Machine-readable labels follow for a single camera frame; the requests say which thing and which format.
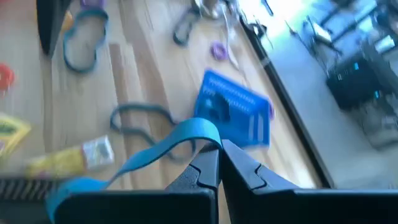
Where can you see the yellow crayon box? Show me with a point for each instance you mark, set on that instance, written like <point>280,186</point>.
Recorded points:
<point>62,161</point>
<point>15,133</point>

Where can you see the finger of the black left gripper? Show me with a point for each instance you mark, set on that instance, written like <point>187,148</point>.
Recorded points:
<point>51,25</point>

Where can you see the blue plastic basket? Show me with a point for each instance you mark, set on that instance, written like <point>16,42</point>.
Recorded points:
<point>236,124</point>

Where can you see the black box blue lights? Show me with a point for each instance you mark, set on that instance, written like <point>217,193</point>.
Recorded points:
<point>351,90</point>

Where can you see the black plastic basket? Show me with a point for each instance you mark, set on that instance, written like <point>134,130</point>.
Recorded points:
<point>25,188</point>

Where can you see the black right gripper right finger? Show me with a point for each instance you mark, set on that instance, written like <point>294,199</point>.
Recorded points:
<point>280,208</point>

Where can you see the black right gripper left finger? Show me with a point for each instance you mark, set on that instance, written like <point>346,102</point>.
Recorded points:
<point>155,208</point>

